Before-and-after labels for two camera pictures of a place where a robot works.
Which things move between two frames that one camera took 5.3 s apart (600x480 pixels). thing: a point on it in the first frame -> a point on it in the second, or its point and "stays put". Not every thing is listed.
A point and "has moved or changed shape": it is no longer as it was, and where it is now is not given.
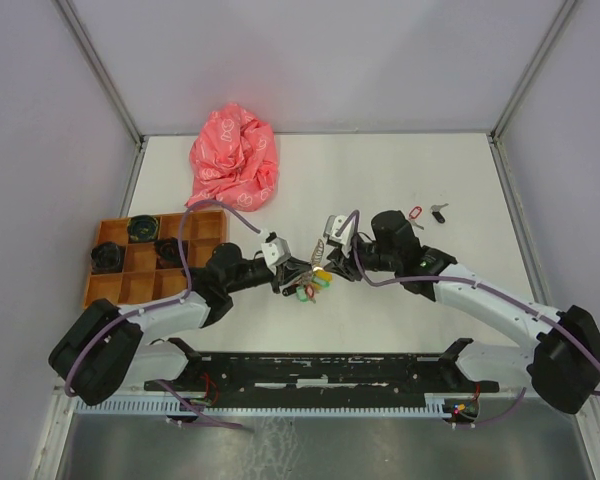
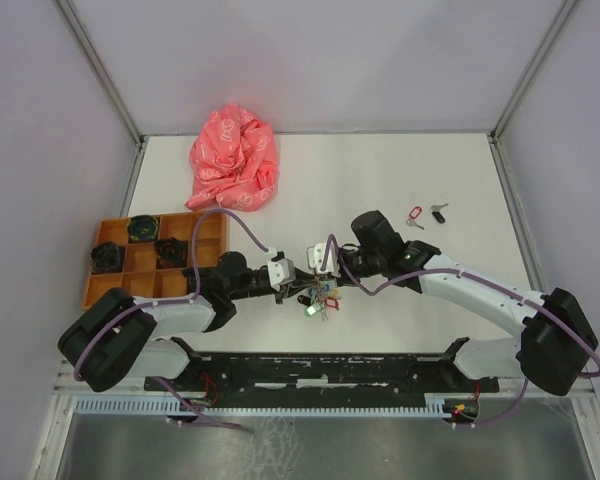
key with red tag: [414, 214] stays put
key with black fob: [435, 211] stays put
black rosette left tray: [107, 258] stays put
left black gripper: [289, 271] -> [287, 290]
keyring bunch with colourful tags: [313, 280] has moved or changed shape
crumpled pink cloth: [234, 158] stays put
